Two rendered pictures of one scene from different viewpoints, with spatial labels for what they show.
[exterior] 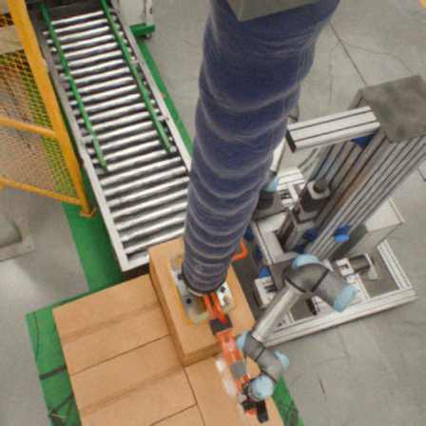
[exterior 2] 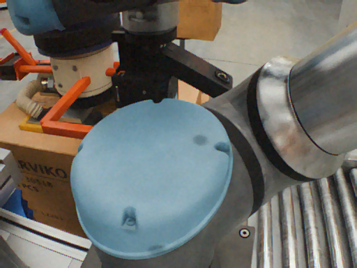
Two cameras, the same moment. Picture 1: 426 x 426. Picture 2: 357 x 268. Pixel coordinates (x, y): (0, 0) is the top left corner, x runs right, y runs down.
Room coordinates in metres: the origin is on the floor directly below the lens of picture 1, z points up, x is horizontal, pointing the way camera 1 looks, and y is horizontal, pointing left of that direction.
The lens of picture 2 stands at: (1.39, -0.43, 1.39)
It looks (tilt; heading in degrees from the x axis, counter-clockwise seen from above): 39 degrees down; 129
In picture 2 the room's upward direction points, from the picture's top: straight up
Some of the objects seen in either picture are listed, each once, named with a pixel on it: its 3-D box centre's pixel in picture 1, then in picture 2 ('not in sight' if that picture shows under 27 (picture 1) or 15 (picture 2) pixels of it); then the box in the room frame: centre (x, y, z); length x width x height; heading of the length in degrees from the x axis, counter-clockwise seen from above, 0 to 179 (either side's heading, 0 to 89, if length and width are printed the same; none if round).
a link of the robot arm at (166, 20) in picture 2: not in sight; (149, 13); (1.12, -0.17, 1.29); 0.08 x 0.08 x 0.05
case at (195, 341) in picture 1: (198, 296); (101, 156); (0.75, -0.07, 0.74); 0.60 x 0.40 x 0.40; 28
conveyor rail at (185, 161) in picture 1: (160, 107); not in sight; (2.24, 0.41, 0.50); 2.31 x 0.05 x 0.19; 30
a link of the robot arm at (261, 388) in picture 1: (261, 387); not in sight; (0.25, -0.34, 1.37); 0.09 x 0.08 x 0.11; 149
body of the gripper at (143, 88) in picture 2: not in sight; (147, 67); (1.11, -0.17, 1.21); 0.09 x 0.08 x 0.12; 28
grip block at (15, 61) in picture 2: (221, 324); (15, 65); (0.53, -0.18, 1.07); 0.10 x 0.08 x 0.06; 118
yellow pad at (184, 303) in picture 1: (183, 289); not in sight; (0.71, 0.02, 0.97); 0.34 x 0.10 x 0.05; 28
